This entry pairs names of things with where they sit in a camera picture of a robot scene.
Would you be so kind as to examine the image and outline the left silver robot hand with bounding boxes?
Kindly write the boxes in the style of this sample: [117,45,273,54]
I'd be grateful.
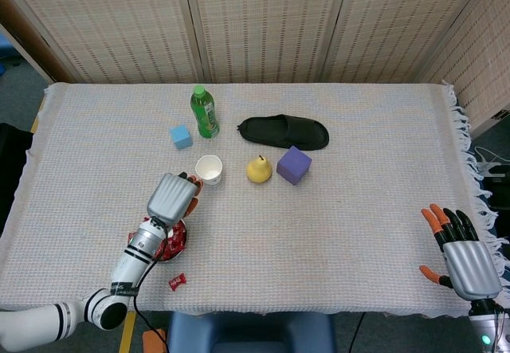
[146,171,206,227]

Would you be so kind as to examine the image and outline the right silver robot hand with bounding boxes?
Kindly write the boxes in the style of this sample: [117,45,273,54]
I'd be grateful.
[419,204,504,302]

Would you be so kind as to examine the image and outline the round metal plate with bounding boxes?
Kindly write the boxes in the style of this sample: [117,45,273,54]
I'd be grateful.
[155,218,190,265]

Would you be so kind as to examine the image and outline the white paper cup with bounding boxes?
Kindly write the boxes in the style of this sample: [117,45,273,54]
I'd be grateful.
[194,154,224,186]

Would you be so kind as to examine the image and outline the light blue foam cube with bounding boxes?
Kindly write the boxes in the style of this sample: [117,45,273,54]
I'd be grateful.
[169,124,194,151]

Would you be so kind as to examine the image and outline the black floor object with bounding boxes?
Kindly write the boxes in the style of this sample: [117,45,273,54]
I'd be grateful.
[481,175,510,213]

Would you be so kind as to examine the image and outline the green drink bottle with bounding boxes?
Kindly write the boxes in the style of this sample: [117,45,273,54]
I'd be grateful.
[190,84,221,139]

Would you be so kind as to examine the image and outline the yellow pear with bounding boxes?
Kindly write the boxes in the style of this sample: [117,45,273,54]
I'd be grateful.
[245,154,273,185]

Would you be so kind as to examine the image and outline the black slipper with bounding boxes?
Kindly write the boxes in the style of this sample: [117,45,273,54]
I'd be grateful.
[235,113,331,151]

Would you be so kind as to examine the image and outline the purple foam cube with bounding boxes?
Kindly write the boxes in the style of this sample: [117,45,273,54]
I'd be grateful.
[276,145,313,186]

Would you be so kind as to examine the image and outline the orange block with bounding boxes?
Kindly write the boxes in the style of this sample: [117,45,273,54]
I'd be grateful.
[141,328,167,353]

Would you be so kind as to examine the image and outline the woven fringed tablecloth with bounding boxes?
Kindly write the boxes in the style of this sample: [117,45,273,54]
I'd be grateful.
[0,81,510,318]

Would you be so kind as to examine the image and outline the black box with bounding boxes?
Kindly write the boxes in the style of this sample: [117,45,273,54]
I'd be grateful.
[0,123,33,237]

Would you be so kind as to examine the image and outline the woven folding screen panel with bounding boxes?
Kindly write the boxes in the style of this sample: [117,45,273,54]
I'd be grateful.
[182,0,354,84]
[320,0,493,84]
[0,0,206,85]
[416,0,510,133]

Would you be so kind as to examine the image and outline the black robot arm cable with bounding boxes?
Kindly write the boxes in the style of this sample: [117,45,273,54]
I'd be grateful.
[133,216,172,353]

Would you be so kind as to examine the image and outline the thin black cable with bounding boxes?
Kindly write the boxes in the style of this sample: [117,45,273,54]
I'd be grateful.
[349,312,367,353]

